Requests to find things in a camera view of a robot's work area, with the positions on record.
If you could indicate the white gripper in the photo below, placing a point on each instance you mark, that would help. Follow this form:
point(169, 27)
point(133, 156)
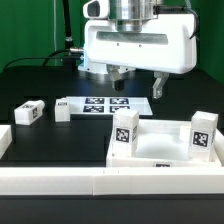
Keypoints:
point(164, 45)

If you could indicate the white square tabletop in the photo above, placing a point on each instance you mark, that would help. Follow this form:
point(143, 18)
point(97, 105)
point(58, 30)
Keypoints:
point(161, 143)

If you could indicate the white U-shaped obstacle fence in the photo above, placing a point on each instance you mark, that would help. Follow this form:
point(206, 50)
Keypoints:
point(111, 181)

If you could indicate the white marker base plate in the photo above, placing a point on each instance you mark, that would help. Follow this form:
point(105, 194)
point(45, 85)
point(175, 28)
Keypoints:
point(108, 105)

